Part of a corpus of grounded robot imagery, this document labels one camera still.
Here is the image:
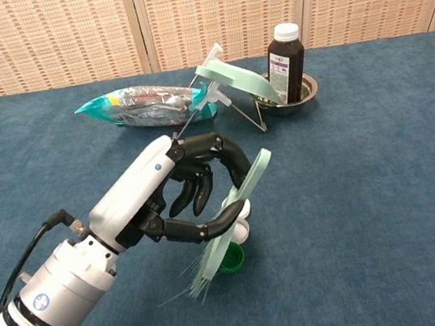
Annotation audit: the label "light green plastic brush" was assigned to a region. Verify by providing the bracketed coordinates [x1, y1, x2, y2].
[139, 146, 293, 312]

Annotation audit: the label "stainless steel bowl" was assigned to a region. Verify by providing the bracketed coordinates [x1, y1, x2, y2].
[249, 66, 324, 122]

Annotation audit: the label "green bottle cap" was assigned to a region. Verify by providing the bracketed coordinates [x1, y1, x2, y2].
[212, 240, 249, 277]

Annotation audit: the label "light green dustpan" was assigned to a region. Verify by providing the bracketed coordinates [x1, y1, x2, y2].
[193, 50, 283, 116]

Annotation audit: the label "black cable with metal connector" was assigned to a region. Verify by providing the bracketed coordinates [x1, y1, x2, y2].
[0, 206, 100, 319]

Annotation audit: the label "metal wire stand white clips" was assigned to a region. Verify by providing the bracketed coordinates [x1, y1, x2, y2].
[159, 36, 269, 147]

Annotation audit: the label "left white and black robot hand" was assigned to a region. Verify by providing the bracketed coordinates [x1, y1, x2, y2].
[77, 122, 263, 260]

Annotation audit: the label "white cap with rim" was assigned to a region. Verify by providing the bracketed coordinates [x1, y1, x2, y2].
[229, 219, 253, 246]

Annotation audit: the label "dark brown medicine bottle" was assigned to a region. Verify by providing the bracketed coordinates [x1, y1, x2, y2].
[261, 20, 313, 106]

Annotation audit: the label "teal and silver snack bag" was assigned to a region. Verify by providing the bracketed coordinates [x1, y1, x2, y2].
[70, 72, 223, 142]

